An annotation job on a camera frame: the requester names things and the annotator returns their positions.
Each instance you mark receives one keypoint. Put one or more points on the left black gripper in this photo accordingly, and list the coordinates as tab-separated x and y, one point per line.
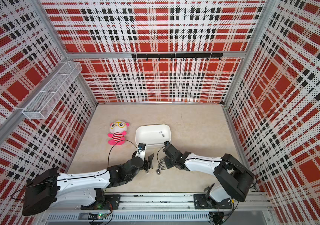
147	163

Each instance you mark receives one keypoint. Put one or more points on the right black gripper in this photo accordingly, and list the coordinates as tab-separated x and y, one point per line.
167	164

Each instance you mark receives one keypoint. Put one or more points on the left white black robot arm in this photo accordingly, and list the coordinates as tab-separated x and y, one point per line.
86	190

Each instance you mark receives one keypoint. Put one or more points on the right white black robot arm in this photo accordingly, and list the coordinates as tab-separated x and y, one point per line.
235	180

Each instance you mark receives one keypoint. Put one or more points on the white plastic storage box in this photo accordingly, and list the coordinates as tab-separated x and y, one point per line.
151	135

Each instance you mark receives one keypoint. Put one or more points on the pink white plush toy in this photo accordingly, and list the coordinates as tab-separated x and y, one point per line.
117	132

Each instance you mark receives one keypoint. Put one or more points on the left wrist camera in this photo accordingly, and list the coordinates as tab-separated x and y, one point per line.
140	152

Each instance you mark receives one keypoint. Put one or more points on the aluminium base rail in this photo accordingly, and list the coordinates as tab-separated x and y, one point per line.
164	208

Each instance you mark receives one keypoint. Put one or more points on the black wall hook rail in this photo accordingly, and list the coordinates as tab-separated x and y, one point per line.
175	55

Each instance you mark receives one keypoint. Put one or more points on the white wire mesh basket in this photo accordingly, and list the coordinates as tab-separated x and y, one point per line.
41	106

